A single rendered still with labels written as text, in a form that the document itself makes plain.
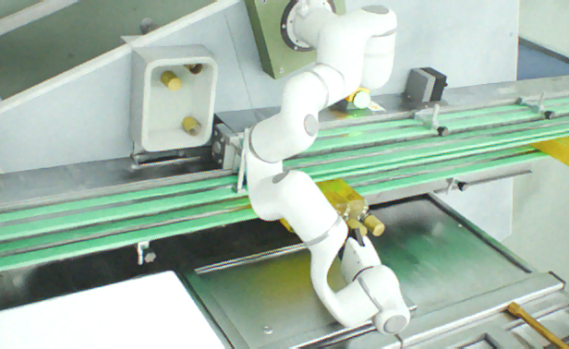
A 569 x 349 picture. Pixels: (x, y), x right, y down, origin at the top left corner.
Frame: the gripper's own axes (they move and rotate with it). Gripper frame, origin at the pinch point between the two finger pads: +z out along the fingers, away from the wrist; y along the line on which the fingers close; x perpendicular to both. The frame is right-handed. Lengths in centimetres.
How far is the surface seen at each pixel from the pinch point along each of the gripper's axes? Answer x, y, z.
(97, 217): 55, 5, 7
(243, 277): 21.6, -12.5, 4.0
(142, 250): 45.1, -5.0, 6.9
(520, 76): -98, 12, 75
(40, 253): 66, -3, 5
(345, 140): -7.5, 13.5, 23.8
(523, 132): -79, 5, 44
